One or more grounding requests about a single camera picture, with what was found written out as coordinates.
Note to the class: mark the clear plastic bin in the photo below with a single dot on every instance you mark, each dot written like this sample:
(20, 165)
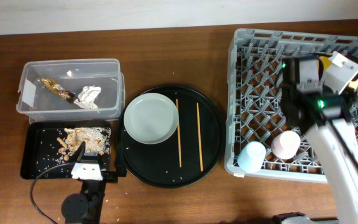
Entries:
(39, 103)

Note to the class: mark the gold snack wrapper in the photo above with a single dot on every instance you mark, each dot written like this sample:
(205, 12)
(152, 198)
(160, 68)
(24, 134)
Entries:
(58, 90)

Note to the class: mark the round black tray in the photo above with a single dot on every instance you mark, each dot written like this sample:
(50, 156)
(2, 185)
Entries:
(158, 164)

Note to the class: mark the pink cup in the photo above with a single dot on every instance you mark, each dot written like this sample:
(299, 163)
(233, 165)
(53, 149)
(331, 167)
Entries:
(286, 144)

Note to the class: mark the grey dishwasher rack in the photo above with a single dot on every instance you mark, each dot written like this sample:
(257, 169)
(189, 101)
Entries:
(253, 77)

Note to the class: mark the grey plate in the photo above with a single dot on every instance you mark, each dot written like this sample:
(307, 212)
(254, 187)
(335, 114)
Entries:
(151, 118)

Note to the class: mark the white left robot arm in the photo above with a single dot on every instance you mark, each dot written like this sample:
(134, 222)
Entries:
(86, 205)

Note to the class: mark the black rectangular tray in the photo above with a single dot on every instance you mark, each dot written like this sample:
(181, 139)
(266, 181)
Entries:
(41, 144)

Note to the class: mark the light blue cup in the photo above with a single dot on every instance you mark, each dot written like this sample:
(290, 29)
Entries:
(251, 158)

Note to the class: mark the food scraps in bowl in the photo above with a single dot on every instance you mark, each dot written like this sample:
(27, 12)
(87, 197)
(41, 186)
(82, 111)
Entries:
(96, 141)

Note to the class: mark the white tissue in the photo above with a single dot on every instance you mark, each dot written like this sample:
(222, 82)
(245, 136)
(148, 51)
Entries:
(87, 97)

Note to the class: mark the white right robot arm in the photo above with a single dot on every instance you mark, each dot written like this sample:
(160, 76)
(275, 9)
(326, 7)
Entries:
(312, 101)

